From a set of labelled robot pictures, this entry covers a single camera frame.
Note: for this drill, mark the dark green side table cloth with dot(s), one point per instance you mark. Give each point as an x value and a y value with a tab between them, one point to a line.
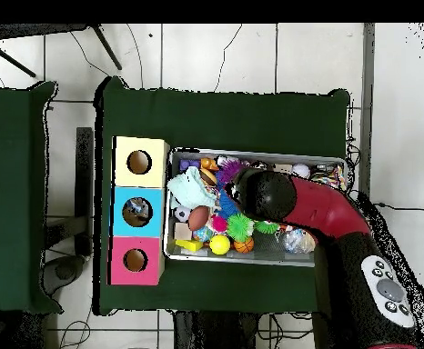
12	254

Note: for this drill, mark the clear bottle with blue label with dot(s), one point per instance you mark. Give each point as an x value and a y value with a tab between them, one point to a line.
136	208

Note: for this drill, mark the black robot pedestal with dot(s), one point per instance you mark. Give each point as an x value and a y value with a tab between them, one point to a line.
212	332

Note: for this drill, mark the mint green cloth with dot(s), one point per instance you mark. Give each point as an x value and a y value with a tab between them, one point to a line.
192	189

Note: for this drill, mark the black panel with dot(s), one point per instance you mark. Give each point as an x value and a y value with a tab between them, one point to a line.
84	181

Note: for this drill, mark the blue spiky ball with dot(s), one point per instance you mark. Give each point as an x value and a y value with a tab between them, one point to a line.
226	205

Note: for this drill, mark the black tripod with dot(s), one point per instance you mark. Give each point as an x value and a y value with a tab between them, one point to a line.
33	29

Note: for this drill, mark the yellow foam ball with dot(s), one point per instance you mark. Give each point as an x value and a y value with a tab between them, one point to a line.
219	244

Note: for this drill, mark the shallow metal mesh bin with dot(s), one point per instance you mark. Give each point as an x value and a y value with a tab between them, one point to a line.
299	159

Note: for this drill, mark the silver toy robot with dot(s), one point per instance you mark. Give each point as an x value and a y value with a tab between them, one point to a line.
224	159

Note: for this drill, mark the crushed clear plastic bottle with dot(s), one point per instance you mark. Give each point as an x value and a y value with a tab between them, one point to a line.
297	241

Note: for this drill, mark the green spiky ball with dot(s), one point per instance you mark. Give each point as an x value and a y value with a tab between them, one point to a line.
239	226

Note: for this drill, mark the small soccer ball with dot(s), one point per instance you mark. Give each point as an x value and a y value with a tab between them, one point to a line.
181	213

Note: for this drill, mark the toy hamburger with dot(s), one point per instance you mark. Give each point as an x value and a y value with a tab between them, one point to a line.
208	176

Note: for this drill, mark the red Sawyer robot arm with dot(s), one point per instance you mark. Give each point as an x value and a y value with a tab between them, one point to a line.
325	207

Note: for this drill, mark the grey stand base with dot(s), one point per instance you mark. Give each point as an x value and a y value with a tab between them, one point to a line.
64	272

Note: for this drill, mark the wooden box with three holes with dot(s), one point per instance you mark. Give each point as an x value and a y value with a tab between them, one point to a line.
157	178

